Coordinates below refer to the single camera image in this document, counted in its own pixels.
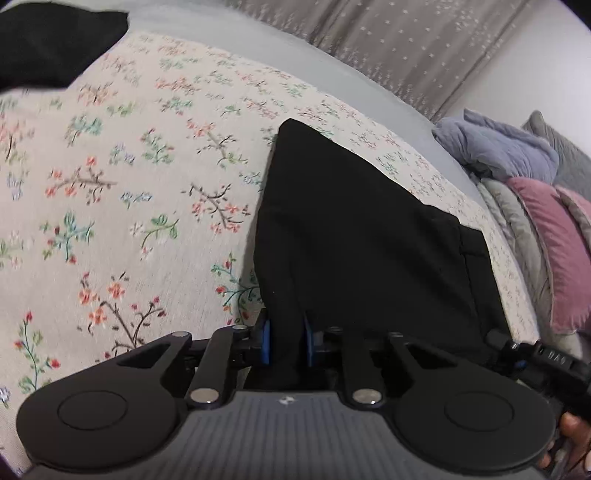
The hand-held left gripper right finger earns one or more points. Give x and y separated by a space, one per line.
308 345

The black pants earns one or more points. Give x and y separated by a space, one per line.
360 240

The grey patterned curtain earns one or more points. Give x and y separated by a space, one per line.
406 46

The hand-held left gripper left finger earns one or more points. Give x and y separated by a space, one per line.
265 342

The person's right hand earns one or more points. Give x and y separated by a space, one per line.
577 434

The grey quilt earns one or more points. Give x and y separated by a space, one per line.
521 230

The pink velvet pillow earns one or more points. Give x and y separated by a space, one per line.
558 258

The black folded garment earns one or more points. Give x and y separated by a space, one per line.
51 41

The grey pillow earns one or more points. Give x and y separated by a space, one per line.
568 157

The floral printed blanket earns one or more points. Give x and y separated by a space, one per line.
138 207

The pale pink cushion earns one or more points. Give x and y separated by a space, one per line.
577 207

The lilac blue crumpled blanket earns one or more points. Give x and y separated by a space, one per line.
498 147

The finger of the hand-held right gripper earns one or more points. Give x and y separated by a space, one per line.
501 345

